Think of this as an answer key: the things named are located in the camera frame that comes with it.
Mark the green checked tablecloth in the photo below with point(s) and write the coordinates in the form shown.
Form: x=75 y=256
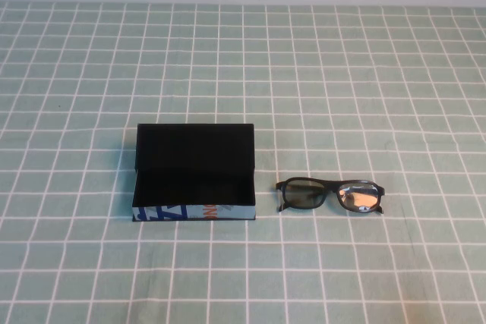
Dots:
x=243 y=54

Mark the black framed glasses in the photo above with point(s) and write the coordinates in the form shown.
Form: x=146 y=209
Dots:
x=334 y=186

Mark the black glasses case blue print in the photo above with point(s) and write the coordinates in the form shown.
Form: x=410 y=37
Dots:
x=190 y=149

